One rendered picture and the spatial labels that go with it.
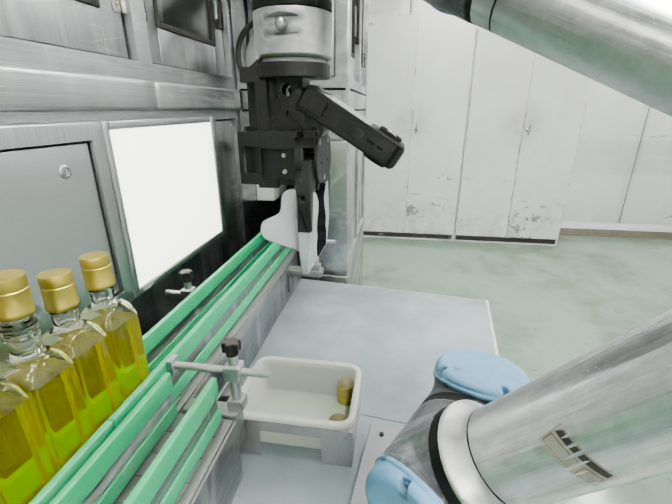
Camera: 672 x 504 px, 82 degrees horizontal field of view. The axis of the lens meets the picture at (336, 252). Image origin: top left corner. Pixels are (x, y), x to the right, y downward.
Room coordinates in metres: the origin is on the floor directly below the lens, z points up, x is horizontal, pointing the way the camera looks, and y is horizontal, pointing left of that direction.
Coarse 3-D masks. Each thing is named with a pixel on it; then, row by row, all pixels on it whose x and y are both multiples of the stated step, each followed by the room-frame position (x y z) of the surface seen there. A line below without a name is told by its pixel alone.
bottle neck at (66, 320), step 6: (78, 306) 0.42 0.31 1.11; (66, 312) 0.40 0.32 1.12; (72, 312) 0.41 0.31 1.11; (78, 312) 0.42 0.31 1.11; (54, 318) 0.40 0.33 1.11; (60, 318) 0.40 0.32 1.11; (66, 318) 0.40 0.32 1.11; (72, 318) 0.40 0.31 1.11; (78, 318) 0.41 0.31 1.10; (54, 324) 0.40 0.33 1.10; (60, 324) 0.40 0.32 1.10; (66, 324) 0.40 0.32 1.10; (72, 324) 0.40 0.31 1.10; (78, 324) 0.41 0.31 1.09
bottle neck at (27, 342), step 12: (0, 324) 0.34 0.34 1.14; (12, 324) 0.34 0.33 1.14; (24, 324) 0.35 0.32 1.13; (36, 324) 0.36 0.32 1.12; (0, 336) 0.34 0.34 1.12; (12, 336) 0.34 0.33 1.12; (24, 336) 0.34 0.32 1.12; (36, 336) 0.35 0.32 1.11; (12, 348) 0.34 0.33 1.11; (24, 348) 0.34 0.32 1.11; (36, 348) 0.35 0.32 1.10
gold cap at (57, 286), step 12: (48, 276) 0.40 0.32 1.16; (60, 276) 0.40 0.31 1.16; (72, 276) 0.42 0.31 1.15; (48, 288) 0.39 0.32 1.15; (60, 288) 0.40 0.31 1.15; (72, 288) 0.41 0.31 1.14; (48, 300) 0.39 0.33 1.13; (60, 300) 0.40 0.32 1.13; (72, 300) 0.41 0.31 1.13; (48, 312) 0.39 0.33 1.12; (60, 312) 0.40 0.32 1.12
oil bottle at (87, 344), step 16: (48, 336) 0.39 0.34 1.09; (64, 336) 0.39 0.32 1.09; (80, 336) 0.40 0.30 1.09; (96, 336) 0.42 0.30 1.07; (80, 352) 0.39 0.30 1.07; (96, 352) 0.41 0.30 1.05; (80, 368) 0.38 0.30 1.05; (96, 368) 0.40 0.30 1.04; (112, 368) 0.43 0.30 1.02; (80, 384) 0.38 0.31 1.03; (96, 384) 0.40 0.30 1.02; (112, 384) 0.42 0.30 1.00; (96, 400) 0.39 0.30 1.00; (112, 400) 0.41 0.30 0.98; (96, 416) 0.39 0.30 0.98
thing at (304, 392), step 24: (264, 360) 0.69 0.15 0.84; (288, 360) 0.69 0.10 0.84; (312, 360) 0.69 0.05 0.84; (264, 384) 0.68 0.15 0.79; (288, 384) 0.68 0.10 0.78; (312, 384) 0.67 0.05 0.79; (336, 384) 0.67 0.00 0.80; (360, 384) 0.62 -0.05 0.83; (264, 408) 0.63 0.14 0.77; (288, 408) 0.63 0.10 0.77; (312, 408) 0.63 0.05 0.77; (336, 408) 0.63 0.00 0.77
